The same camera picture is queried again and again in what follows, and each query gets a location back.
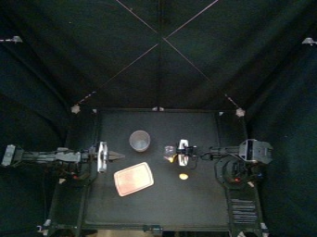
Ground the thin diagonal brace cord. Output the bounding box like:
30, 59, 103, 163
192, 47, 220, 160
114, 0, 241, 109
75, 0, 221, 106

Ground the pink rectangular tray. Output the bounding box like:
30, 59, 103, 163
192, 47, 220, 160
113, 161, 157, 198

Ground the white printed label sticker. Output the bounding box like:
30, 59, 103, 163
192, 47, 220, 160
229, 197, 258, 226

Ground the grey bowl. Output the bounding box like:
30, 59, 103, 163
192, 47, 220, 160
127, 130, 153, 153

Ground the black table edge clamp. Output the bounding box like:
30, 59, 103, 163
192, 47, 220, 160
142, 224, 165, 235

